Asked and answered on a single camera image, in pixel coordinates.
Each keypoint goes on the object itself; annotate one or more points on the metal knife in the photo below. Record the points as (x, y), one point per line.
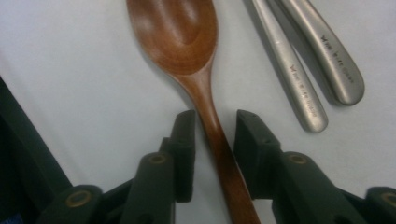
(292, 77)

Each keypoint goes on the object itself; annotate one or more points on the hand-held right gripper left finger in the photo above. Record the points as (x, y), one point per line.
(152, 186)

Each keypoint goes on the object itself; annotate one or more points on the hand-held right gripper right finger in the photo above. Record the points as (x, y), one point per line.
(295, 186)

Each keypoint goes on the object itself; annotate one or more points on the metal fork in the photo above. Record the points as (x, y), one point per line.
(330, 56)

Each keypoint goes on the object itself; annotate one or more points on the brown wooden spoon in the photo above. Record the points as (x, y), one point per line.
(174, 37)

